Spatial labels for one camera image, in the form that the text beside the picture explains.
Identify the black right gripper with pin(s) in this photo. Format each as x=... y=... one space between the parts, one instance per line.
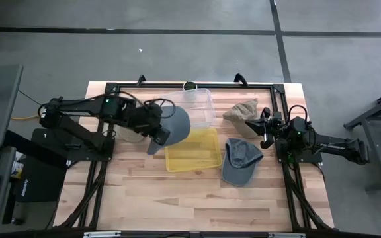
x=276 y=127

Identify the grey baseball cap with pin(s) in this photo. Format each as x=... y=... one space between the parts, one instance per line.
x=241 y=162
x=177 y=127

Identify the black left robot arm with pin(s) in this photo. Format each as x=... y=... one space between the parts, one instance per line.
x=88 y=107

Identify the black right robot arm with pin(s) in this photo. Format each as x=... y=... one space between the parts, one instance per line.
x=336 y=147

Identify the beige baseball cap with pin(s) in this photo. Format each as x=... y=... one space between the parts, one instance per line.
x=129 y=137
x=241 y=114

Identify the clear plastic bin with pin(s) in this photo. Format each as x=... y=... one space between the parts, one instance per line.
x=197 y=105

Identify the black aluminium table frame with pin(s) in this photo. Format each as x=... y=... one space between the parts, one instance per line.
x=288 y=180

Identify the black equipment box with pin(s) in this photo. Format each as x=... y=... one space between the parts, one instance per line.
x=35 y=185

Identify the yellow plastic tray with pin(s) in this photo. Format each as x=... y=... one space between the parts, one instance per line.
x=194 y=152

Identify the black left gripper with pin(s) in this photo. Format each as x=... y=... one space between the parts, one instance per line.
x=145 y=120

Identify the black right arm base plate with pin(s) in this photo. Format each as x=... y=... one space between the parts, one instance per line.
x=304 y=158

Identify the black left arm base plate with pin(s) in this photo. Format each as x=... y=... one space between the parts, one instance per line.
x=55 y=145

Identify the black metal cart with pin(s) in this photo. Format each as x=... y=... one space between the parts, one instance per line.
x=379 y=139

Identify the silver metal bracket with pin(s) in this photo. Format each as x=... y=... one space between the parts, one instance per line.
x=286 y=235
x=102 y=234

